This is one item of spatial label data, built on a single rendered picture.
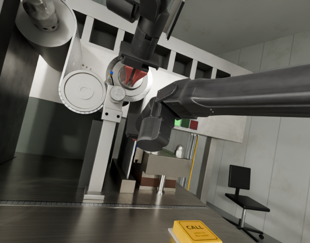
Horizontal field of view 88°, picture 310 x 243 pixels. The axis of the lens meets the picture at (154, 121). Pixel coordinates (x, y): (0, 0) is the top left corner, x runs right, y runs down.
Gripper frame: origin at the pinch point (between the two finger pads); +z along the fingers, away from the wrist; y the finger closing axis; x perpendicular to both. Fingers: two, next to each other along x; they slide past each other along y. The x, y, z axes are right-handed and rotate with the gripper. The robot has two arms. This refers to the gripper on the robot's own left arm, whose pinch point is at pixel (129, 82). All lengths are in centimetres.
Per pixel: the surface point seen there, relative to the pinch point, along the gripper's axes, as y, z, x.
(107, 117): -3.9, 5.6, -10.1
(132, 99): 2.7, 5.7, -0.2
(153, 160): 12.5, 14.4, -15.5
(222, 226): 28.6, 10.7, -33.7
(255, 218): 245, 163, 1
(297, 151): 254, 65, 60
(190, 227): 15.6, 6.3, -34.5
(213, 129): 64, 30, 22
